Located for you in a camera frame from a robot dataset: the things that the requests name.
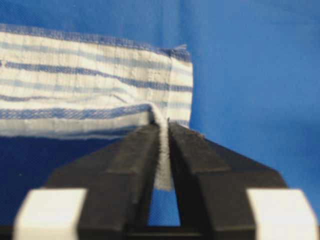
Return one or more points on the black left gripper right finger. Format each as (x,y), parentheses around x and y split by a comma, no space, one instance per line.
(228,196)

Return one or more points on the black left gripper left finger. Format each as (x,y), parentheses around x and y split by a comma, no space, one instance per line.
(96,196)

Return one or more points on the blue striped white towel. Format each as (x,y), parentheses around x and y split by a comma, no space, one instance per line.
(70,85)

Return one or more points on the blue tablecloth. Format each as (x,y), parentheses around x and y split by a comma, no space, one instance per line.
(256,67)

